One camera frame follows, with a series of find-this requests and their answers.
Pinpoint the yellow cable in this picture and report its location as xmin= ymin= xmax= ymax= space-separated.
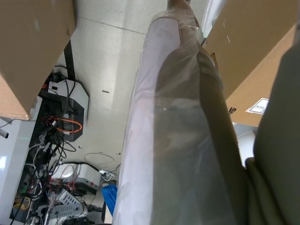
xmin=13 ymin=196 xmax=31 ymax=212

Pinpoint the thin white cable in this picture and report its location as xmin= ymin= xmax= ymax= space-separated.
xmin=83 ymin=152 xmax=122 ymax=174

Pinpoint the brown cardboard box with label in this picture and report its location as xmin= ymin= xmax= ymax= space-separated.
xmin=202 ymin=0 xmax=300 ymax=128

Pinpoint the white and grey device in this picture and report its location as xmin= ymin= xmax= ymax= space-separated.
xmin=51 ymin=162 xmax=103 ymax=195

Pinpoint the grey-green fabric cover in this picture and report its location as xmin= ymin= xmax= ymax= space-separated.
xmin=243 ymin=42 xmax=300 ymax=225

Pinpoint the black cable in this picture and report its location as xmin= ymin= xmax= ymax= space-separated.
xmin=53 ymin=65 xmax=78 ymax=113

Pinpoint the white cabinet panel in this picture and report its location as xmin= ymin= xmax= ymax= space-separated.
xmin=0 ymin=116 xmax=36 ymax=225

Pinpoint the perforated silver metal bracket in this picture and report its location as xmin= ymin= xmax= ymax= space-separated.
xmin=47 ymin=189 xmax=88 ymax=221

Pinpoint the pale grey metal beam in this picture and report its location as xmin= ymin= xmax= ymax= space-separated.
xmin=201 ymin=0 xmax=227 ymax=38

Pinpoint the large brown cardboard box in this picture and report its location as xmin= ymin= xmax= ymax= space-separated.
xmin=0 ymin=0 xmax=78 ymax=120

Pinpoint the white rounded base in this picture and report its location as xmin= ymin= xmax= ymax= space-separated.
xmin=232 ymin=123 xmax=259 ymax=170

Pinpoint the white roll in clear plastic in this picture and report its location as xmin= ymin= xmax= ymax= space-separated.
xmin=112 ymin=0 xmax=249 ymax=225

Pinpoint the white and black control unit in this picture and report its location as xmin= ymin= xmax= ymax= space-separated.
xmin=38 ymin=79 xmax=90 ymax=143

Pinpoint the blue plastic bag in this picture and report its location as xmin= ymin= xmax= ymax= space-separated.
xmin=101 ymin=183 xmax=118 ymax=217

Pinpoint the orange cable loop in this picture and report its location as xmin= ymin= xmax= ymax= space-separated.
xmin=41 ymin=117 xmax=84 ymax=135

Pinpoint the white shipping label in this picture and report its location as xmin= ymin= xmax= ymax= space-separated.
xmin=245 ymin=98 xmax=270 ymax=115

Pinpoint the white plug adapter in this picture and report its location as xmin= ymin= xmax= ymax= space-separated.
xmin=98 ymin=169 xmax=117 ymax=181

